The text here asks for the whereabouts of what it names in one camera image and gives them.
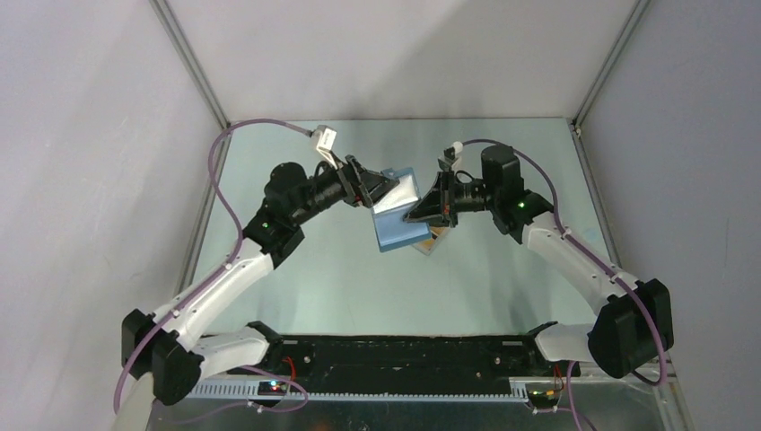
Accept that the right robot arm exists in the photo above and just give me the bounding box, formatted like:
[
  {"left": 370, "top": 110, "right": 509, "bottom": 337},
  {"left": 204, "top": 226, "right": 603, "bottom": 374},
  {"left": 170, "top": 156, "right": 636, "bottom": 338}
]
[{"left": 404, "top": 139, "right": 674, "bottom": 386}]

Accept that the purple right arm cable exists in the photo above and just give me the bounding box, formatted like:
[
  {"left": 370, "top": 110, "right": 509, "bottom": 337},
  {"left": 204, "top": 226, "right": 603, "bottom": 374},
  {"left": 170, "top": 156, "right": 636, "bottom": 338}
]
[{"left": 462, "top": 138, "right": 670, "bottom": 388}]

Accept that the gold credit card stack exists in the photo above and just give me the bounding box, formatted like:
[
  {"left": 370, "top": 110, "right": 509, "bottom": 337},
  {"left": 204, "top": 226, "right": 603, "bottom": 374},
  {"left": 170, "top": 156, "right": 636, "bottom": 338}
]
[{"left": 431, "top": 227, "right": 449, "bottom": 242}]

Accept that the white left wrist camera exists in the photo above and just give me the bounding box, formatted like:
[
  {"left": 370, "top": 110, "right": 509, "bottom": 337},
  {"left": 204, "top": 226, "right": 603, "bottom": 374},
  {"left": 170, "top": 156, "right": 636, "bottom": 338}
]
[{"left": 311, "top": 125, "right": 344, "bottom": 170}]

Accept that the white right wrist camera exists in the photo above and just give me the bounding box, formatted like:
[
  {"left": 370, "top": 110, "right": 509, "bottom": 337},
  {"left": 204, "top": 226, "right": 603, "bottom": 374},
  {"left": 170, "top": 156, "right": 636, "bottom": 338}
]
[{"left": 438, "top": 141, "right": 464, "bottom": 172}]

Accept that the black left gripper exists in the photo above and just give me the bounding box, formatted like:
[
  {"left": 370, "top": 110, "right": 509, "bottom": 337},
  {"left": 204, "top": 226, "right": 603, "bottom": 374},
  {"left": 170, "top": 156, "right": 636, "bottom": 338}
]
[{"left": 291, "top": 150, "right": 398, "bottom": 225}]

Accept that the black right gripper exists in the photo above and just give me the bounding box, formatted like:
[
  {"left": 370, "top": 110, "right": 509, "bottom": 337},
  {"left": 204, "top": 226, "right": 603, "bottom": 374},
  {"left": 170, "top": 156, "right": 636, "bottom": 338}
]
[{"left": 404, "top": 168, "right": 499, "bottom": 228}]

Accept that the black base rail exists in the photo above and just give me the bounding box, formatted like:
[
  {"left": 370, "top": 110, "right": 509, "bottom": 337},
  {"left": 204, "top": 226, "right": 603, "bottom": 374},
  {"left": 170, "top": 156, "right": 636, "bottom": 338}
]
[{"left": 257, "top": 334, "right": 567, "bottom": 398}]

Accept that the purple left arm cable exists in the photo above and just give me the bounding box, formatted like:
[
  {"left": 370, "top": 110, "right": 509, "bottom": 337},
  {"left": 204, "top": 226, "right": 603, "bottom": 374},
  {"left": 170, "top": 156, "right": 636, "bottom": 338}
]
[{"left": 112, "top": 119, "right": 313, "bottom": 415}]

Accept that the clear acrylic card tray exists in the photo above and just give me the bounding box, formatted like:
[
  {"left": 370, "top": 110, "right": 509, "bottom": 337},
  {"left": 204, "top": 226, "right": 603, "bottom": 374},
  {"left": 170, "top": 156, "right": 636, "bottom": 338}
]
[{"left": 414, "top": 227, "right": 450, "bottom": 256}]

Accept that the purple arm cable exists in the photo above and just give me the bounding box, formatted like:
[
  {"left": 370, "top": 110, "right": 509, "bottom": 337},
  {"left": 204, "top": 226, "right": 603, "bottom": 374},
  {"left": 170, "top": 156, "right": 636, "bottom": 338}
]
[
  {"left": 462, "top": 138, "right": 670, "bottom": 388},
  {"left": 112, "top": 119, "right": 313, "bottom": 415}
]

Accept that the blue leather card holder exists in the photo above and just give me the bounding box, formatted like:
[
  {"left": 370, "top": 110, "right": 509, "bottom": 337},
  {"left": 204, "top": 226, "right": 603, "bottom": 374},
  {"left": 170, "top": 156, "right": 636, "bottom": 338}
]
[{"left": 372, "top": 167, "right": 433, "bottom": 252}]

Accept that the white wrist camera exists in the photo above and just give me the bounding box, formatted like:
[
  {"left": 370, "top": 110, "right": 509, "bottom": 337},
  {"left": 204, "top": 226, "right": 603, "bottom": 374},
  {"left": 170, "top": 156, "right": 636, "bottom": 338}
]
[
  {"left": 438, "top": 141, "right": 464, "bottom": 172},
  {"left": 311, "top": 125, "right": 344, "bottom": 170}
]

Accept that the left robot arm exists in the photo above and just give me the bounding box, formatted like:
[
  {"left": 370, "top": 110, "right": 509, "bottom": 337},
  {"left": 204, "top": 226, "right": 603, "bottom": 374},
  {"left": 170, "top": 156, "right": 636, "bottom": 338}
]
[{"left": 121, "top": 155, "right": 407, "bottom": 406}]

